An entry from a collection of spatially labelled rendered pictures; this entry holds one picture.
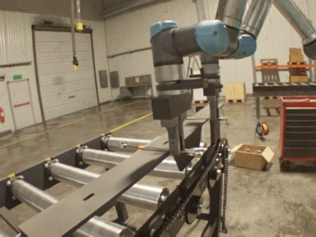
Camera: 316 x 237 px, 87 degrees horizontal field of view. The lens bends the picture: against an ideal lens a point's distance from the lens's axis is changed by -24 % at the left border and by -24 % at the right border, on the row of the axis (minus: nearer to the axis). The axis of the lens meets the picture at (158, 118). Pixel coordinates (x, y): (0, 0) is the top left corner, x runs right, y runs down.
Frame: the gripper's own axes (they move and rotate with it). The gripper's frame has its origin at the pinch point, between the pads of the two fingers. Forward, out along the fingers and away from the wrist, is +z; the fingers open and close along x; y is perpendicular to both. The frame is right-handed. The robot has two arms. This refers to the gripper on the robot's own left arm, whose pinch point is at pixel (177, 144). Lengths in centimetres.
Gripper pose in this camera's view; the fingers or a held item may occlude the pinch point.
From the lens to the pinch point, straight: 56.2
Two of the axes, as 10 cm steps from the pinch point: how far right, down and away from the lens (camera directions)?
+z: 1.1, 9.7, 2.0
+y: -8.7, 0.0, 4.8
